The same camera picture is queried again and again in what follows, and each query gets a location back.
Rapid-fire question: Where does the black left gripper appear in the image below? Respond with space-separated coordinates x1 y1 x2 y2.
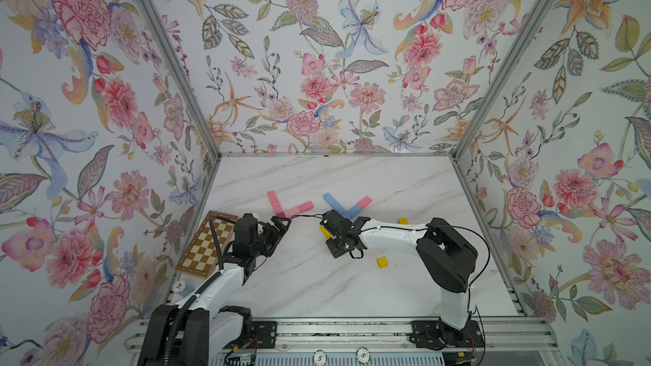
249 217 293 259

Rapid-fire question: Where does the light pink block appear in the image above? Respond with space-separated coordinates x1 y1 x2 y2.
285 207 301 218

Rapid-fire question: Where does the yellow rectangular block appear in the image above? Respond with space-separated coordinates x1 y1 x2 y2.
320 226 332 239

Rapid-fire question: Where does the small blue cube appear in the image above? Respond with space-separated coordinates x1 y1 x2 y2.
339 210 351 220

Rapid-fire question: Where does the pink rectangular block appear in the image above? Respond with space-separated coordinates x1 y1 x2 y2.
298 202 314 214

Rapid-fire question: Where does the light blue long block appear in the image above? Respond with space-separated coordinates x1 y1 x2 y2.
323 193 344 214

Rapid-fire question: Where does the small yellow cube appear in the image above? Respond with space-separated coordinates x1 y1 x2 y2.
376 257 389 268

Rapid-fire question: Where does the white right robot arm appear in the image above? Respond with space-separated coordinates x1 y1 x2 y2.
320 210 478 347

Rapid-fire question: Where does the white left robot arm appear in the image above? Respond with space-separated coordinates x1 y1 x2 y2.
137 213 292 365

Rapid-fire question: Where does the wooden chessboard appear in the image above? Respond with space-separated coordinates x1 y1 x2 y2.
176 211 238 278

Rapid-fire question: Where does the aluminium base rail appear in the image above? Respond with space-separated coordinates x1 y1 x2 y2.
124 317 560 354

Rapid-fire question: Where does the aluminium frame post left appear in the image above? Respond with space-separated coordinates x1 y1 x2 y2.
136 0 221 163

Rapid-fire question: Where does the aluminium frame post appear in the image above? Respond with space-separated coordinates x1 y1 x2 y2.
450 0 554 163
136 0 221 163

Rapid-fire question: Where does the aluminium frame post right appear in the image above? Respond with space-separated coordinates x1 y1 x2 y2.
450 0 554 163

